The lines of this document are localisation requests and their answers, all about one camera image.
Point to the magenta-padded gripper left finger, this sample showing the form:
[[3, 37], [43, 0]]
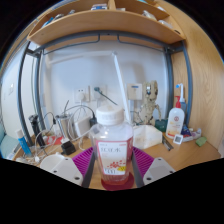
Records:
[[71, 168]]

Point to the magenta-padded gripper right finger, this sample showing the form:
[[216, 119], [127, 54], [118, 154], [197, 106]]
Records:
[[159, 168]]

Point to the clear bottle with orange drink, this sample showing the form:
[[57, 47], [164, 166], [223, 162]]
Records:
[[111, 143]]

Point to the black power adapter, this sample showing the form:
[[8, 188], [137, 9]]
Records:
[[68, 147]]

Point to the small white cube thermometer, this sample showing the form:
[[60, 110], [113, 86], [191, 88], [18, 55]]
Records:
[[178, 139]]

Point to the dark green small pot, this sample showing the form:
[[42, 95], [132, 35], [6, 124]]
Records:
[[161, 125]]

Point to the white power adapter block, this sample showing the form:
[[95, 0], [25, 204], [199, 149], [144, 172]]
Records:
[[81, 126]]

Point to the white pump bottle red top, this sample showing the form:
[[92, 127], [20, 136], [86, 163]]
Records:
[[175, 121]]

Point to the small green packet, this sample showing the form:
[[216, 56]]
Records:
[[201, 141]]

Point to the black plug charger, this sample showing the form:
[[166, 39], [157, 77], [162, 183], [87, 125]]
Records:
[[93, 120]]

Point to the blue tube with white cap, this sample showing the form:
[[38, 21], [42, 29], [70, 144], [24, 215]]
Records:
[[24, 145]]

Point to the wooden tree-man figurine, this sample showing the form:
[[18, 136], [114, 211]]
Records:
[[150, 103]]

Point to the teal striped bed sheet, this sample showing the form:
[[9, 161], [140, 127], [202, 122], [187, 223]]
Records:
[[7, 146]]

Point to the white spray bottle blue trigger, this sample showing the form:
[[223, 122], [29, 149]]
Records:
[[181, 90]]

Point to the white desk lamp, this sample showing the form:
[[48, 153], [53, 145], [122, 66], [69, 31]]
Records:
[[120, 80]]

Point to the white wall socket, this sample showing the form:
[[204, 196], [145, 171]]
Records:
[[81, 95], [101, 95]]

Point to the white wall-mounted device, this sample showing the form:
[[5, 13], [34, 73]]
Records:
[[134, 91]]

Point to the wooden wall shelf unit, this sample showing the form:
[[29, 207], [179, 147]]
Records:
[[106, 21]]

